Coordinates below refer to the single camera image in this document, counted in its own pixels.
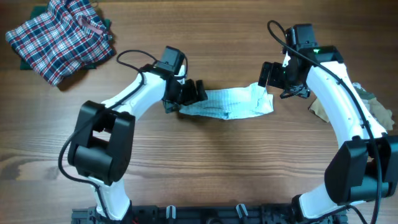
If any light blue striped cloth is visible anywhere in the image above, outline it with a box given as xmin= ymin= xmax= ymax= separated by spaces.
xmin=180 ymin=83 xmax=274 ymax=120

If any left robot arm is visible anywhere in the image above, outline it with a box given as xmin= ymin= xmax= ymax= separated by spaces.
xmin=62 ymin=64 xmax=207 ymax=223

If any beige white crumpled garment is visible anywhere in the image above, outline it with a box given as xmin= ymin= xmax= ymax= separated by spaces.
xmin=309 ymin=83 xmax=395 ymax=131

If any plaid red blue cloth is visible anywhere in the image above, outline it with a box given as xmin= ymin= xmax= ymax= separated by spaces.
xmin=6 ymin=1 xmax=114 ymax=86

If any dark green folded cloth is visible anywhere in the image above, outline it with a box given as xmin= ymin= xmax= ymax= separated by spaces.
xmin=19 ymin=6 xmax=111 ymax=70

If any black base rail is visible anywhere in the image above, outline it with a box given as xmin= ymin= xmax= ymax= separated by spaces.
xmin=71 ymin=203 xmax=348 ymax=224

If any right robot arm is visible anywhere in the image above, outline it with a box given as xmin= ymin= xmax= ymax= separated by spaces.
xmin=258 ymin=46 xmax=397 ymax=223

